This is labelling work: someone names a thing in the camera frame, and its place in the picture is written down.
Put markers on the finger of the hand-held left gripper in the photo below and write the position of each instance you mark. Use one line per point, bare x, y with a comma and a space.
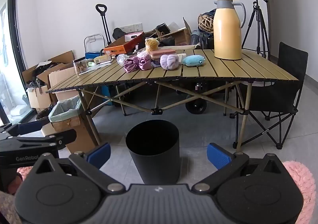
31, 127
62, 138

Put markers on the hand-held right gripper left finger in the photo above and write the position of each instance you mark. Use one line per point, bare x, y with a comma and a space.
99, 154

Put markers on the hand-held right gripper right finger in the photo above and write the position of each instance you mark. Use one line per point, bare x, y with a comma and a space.
218, 155

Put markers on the black trash bin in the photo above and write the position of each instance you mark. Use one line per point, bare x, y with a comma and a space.
154, 159

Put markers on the blue plush toy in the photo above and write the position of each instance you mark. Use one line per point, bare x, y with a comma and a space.
193, 61

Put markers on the yellow and white plush toy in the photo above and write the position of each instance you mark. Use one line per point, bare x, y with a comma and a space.
151, 45

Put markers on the person's left forearm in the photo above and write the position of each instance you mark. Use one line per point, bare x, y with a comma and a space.
24, 173

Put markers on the cardboard box green liner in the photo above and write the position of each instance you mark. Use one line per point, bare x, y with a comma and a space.
74, 134

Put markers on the white cardboard box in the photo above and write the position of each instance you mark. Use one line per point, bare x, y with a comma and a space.
39, 99

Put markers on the blue plastic crate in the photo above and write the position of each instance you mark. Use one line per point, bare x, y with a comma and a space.
108, 94

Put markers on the clear photo box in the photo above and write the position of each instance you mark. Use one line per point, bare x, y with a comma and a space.
80, 66

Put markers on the green white small bottle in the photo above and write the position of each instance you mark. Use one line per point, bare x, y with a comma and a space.
92, 64

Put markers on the pink fluffy pant leg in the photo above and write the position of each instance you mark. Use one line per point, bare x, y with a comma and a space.
300, 184

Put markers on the blue box white label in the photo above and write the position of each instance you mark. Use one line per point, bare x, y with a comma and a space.
92, 55

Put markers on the olive folding camping table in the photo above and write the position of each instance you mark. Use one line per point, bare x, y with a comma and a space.
223, 67

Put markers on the beige small carton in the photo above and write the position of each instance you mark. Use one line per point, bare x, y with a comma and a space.
102, 59

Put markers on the mauve satin cloth bundle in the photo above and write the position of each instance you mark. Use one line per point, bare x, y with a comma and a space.
145, 62
131, 64

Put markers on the crumpled clear plastic bottle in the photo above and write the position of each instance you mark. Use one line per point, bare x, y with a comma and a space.
122, 59

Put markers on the lavender plush toy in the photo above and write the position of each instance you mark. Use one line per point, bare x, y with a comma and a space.
169, 62

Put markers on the white paper box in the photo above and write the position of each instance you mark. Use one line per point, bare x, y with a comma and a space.
180, 57

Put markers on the orange cardboard box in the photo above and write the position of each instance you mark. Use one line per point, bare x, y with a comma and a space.
121, 47

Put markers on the black folding chair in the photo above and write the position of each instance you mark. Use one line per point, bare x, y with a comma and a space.
290, 64

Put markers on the black bag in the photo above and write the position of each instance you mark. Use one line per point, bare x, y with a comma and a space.
120, 33

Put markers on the grey blue water bottle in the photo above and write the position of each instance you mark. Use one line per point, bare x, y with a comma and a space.
195, 38

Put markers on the yellow thermos jug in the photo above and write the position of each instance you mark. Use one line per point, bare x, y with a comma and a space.
227, 35

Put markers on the open brown cardboard box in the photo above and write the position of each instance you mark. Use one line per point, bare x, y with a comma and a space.
181, 35

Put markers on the wicker ball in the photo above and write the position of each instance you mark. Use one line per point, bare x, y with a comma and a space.
205, 23

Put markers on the black tripod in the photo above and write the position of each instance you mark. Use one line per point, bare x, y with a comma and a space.
258, 27

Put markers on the black pouch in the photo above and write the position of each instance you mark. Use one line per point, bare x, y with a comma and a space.
162, 28

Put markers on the black door frame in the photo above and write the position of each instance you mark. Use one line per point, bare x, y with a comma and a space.
15, 40

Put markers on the white metal frame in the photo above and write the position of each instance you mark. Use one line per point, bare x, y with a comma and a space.
85, 42

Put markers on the white wall socket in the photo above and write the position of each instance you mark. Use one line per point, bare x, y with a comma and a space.
138, 27
124, 29
131, 28

